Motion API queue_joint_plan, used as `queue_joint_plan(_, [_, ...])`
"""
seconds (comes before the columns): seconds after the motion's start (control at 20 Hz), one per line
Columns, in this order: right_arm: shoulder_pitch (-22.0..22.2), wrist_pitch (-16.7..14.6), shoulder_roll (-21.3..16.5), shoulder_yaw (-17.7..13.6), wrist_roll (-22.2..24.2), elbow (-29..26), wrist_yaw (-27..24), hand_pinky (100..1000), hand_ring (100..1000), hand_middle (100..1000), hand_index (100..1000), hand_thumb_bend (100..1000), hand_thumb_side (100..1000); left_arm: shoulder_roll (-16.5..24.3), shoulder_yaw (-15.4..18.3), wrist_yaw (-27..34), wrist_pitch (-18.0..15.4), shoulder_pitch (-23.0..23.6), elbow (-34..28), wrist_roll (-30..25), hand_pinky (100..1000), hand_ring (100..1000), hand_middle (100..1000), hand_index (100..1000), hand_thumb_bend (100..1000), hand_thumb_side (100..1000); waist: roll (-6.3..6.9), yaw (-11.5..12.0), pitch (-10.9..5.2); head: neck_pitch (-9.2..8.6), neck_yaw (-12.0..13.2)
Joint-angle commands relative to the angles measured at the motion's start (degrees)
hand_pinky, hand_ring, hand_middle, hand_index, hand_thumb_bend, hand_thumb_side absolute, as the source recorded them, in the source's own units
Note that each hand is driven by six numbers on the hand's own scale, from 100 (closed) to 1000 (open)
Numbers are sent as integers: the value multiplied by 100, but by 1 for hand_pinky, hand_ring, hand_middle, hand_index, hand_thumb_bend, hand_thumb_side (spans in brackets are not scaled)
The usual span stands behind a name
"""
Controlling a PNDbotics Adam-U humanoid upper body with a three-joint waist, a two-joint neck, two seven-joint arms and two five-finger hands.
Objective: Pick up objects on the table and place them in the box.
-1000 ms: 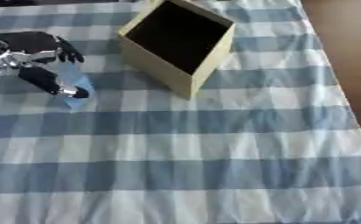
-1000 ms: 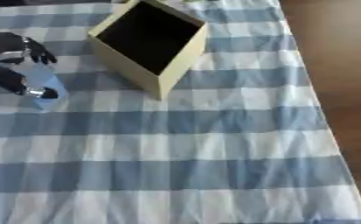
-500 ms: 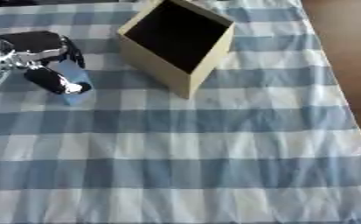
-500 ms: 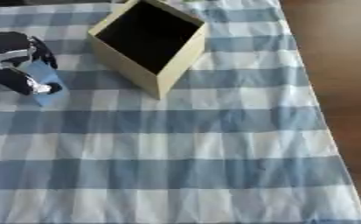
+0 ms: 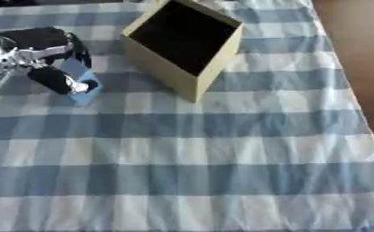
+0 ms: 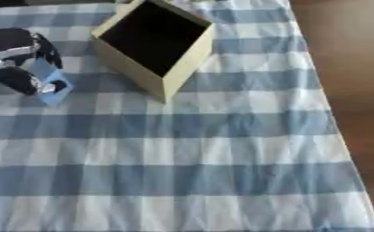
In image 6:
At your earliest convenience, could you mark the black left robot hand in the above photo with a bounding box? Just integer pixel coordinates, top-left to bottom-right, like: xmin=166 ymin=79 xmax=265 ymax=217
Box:
xmin=0 ymin=27 xmax=70 ymax=96

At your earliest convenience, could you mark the light blue block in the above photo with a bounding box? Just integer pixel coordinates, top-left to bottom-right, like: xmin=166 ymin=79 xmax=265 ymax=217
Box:
xmin=26 ymin=57 xmax=76 ymax=107

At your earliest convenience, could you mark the tan cardboard box black inside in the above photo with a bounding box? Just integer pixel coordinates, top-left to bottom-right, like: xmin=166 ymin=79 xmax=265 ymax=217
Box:
xmin=90 ymin=0 xmax=217 ymax=104

